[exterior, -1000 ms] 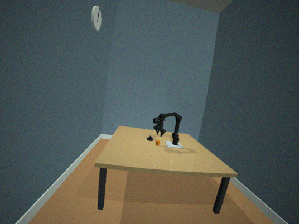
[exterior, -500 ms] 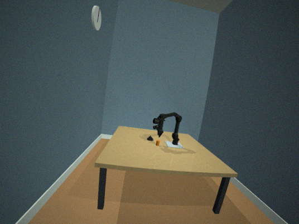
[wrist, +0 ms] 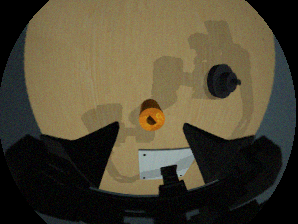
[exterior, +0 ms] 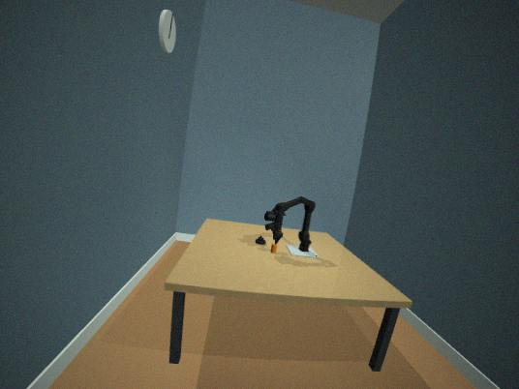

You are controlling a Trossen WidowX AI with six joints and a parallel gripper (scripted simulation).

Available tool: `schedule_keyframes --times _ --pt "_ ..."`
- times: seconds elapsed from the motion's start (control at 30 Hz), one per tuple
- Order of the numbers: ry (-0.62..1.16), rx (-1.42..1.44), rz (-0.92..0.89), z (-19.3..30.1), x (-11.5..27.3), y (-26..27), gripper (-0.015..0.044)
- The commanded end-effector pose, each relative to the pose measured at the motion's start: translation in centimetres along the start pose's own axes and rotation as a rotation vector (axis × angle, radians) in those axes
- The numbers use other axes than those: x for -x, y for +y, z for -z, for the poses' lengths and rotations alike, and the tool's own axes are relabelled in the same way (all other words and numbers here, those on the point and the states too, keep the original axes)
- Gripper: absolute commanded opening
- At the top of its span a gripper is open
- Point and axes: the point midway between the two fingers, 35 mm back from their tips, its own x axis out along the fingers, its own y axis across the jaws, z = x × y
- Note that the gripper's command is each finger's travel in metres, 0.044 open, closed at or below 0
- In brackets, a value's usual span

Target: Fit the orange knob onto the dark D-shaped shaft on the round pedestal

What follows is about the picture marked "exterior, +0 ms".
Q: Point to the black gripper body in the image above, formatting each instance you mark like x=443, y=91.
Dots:
x=278, y=230

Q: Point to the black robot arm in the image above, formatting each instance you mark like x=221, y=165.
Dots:
x=309, y=206

